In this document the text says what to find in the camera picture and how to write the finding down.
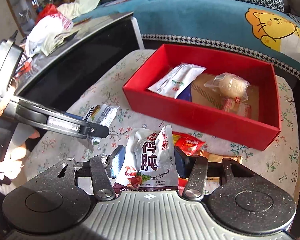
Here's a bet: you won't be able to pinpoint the red yellow snack packet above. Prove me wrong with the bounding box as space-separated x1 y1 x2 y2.
172 131 205 155

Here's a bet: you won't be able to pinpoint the gold foil snack packet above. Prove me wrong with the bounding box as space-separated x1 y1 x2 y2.
197 150 242 182

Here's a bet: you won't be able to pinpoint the white duck snack pouch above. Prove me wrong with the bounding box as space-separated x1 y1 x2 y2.
114 125 178 194

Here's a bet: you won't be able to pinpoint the Kaprons wafer packet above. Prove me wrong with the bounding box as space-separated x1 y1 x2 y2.
78 104 119 151

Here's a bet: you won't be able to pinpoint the red mooncake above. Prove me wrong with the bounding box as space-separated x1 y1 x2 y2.
222 98 251 118

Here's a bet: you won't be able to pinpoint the white long snack packet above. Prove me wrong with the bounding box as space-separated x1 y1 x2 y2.
147 63 206 99

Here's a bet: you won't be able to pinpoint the round pastry clear wrapper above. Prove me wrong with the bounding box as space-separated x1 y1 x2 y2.
204 73 250 102

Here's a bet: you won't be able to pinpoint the blue snack packet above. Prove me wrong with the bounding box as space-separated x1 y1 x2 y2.
177 85 192 102

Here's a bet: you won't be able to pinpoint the person left hand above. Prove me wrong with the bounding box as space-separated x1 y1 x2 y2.
0 124 40 180

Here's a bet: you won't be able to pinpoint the black glossy coffee table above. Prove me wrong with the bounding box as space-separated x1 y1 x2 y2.
16 12 144 111

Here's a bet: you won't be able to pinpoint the red cardboard box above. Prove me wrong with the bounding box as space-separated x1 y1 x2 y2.
123 44 281 150

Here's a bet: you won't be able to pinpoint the paper packet on table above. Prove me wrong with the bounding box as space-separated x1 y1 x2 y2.
40 30 78 56

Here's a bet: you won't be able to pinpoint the floral tablecloth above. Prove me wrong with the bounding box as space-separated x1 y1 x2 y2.
23 50 300 200

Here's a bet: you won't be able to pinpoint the white red plastic bag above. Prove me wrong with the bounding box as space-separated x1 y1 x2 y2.
25 4 74 57

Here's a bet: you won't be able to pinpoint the white cloth on sofa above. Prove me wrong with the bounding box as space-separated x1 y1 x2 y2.
57 0 101 20

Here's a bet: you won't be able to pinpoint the blue lion sofa cover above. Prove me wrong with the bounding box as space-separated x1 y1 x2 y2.
79 0 300 80

